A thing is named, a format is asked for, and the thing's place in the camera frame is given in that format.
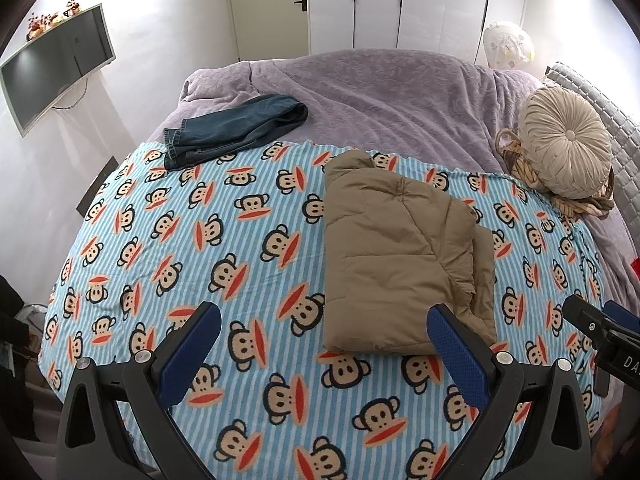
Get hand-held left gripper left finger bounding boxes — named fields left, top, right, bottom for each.
left=57, top=301, right=222, bottom=480

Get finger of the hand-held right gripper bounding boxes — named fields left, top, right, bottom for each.
left=602, top=300, right=640, bottom=335
left=562, top=293, right=609, bottom=342

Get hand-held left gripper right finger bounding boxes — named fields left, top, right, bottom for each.
left=426, top=302, right=594, bottom=480

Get tan puffer jacket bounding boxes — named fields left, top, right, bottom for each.
left=322, top=149, right=498, bottom=356

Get blue striped monkey print blanket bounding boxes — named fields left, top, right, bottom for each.
left=39, top=140, right=610, bottom=480

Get brown woven basket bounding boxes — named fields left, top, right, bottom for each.
left=495, top=127, right=617, bottom=212

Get round beige pleated cushion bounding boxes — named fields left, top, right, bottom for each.
left=517, top=85, right=614, bottom=200

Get grey quilted headboard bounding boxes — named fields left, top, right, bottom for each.
left=542, top=61, right=640, bottom=221

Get dark blue jeans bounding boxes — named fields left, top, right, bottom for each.
left=162, top=94, right=308, bottom=171

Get purple fleece blanket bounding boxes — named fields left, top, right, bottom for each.
left=145, top=49, right=640, bottom=306

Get white room door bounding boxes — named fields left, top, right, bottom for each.
left=225, top=0, right=311, bottom=63

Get white wardrobe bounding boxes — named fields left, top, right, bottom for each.
left=306, top=0, right=529, bottom=66

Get thin television cable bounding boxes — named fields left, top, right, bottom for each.
left=52, top=74, right=94, bottom=111

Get wall-mounted television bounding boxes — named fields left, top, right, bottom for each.
left=0, top=3, right=116, bottom=137

